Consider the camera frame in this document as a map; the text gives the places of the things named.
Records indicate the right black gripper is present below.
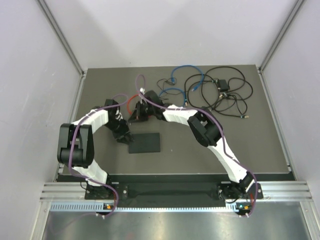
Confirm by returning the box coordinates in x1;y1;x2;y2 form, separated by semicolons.
129;101;156;123

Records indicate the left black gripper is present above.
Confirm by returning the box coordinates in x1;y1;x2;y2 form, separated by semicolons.
105;118;134;145

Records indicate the red ethernet cable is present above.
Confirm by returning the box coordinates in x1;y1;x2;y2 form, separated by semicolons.
126;94;138;115

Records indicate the black network switch box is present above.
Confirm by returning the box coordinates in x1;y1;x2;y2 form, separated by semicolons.
128;132;161;154

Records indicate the black cable with green tip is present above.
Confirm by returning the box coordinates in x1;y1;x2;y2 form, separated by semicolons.
212;107;251;120

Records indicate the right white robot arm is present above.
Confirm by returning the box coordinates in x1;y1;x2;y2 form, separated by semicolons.
129;89;255;198

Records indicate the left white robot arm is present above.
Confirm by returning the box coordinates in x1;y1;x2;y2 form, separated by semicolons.
57;99;133;199

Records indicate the black power adapter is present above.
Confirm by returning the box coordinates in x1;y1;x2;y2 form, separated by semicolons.
216;79;230;93

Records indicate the dark grey table mat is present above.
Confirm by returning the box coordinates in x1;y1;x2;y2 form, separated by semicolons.
76;65;289;175

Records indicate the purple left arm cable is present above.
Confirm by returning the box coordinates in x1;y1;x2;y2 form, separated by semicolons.
67;93;128;218

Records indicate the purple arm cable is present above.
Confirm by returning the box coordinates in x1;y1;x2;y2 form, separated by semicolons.
67;93;128;218
134;74;260;218

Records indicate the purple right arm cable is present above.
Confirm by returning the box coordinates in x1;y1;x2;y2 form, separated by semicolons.
134;74;260;218

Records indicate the grey slotted cable duct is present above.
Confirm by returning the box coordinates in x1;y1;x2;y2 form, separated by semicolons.
50;202;239;213

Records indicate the aluminium profile rail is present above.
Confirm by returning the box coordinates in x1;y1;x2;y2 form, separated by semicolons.
40;181;312;202

